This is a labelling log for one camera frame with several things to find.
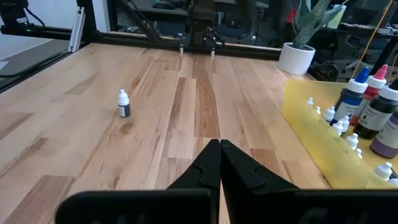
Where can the small white-capped dropper bottle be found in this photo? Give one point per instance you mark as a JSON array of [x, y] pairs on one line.
[[310, 101], [383, 170], [358, 152], [393, 182], [344, 120], [123, 109], [337, 127], [317, 109], [329, 114], [352, 140]]

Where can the silver metal bracket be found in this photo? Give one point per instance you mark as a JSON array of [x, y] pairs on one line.
[[76, 29]]

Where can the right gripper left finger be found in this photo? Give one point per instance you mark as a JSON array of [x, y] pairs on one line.
[[205, 174]]

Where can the black aluminium table frame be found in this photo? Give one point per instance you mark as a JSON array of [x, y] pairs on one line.
[[140, 39]]

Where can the large violet-capped colouring bottle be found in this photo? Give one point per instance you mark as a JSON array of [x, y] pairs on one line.
[[388, 140]]

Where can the large black-capped colouring bottle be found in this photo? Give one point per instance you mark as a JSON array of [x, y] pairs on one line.
[[376, 115]]

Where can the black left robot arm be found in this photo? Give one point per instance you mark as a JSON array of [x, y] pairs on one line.
[[202, 28]]

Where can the black table-level camera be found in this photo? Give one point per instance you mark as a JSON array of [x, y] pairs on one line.
[[12, 14]]

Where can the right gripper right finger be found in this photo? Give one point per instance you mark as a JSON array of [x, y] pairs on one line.
[[239, 174]]

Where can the yellow translucent plastic tray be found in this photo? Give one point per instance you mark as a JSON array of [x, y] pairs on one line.
[[311, 140]]

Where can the snake plant in white pot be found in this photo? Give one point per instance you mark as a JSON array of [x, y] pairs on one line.
[[295, 59]]

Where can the large blue-capped colouring bottle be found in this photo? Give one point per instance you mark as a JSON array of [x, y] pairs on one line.
[[349, 99]]

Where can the large pink-capped colouring bottle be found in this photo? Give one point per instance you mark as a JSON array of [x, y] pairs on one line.
[[374, 84]]

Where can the white standoff post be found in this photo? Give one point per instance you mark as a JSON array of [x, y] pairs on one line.
[[181, 49], [212, 52]]

